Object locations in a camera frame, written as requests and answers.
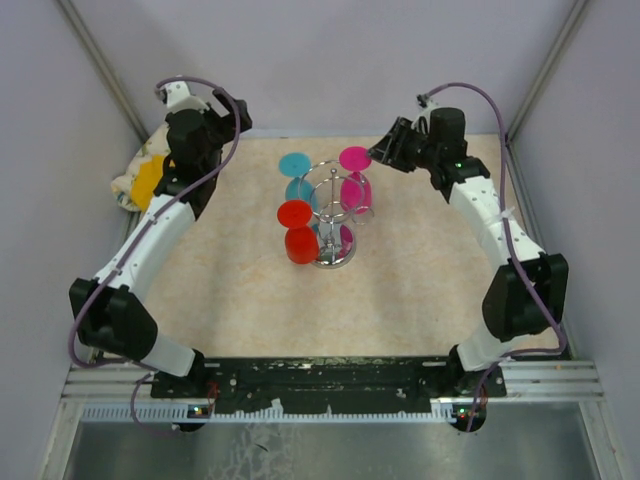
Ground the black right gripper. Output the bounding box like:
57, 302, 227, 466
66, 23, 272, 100
364, 118, 438, 174

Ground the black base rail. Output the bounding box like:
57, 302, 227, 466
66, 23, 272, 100
151, 356, 506, 415

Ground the red plastic wine glass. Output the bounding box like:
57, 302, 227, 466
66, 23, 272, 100
277, 199, 319, 265

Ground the yellow floral cloth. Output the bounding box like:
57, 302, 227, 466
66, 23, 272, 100
110, 123, 169, 212

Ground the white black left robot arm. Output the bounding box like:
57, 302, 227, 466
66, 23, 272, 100
68, 82, 252, 398

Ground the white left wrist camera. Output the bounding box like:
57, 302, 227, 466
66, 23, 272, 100
159, 81, 209, 113

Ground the chrome wine glass rack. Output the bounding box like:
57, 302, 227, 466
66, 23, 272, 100
303, 160, 374, 269

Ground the blue plastic wine glass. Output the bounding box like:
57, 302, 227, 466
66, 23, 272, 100
278, 152, 317, 210

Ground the pink plastic wine glass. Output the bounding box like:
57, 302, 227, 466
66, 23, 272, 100
338, 146, 372, 215

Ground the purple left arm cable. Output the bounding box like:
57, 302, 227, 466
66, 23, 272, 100
68, 75, 242, 436

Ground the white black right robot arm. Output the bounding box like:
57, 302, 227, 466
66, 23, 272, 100
368, 107, 569, 396

